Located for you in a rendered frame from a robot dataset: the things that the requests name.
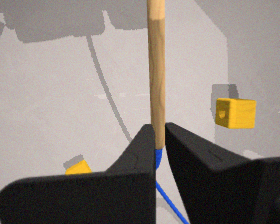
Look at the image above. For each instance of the yellow rectangular block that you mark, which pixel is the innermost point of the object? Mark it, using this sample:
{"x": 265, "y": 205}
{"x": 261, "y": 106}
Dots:
{"x": 80, "y": 167}

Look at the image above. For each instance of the yellow block with round hole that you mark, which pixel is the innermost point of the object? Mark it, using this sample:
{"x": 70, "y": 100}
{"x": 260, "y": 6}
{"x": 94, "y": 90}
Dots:
{"x": 235, "y": 113}

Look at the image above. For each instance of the wooden stick with blue string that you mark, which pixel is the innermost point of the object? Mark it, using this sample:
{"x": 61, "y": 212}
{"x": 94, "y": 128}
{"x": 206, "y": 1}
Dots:
{"x": 156, "y": 51}

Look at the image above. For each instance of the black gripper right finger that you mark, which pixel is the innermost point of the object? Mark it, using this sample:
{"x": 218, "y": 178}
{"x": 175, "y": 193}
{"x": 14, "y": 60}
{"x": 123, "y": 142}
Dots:
{"x": 218, "y": 186}

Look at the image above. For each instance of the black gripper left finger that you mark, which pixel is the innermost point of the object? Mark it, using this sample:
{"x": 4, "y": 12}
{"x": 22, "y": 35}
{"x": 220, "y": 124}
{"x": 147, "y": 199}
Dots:
{"x": 123, "y": 194}

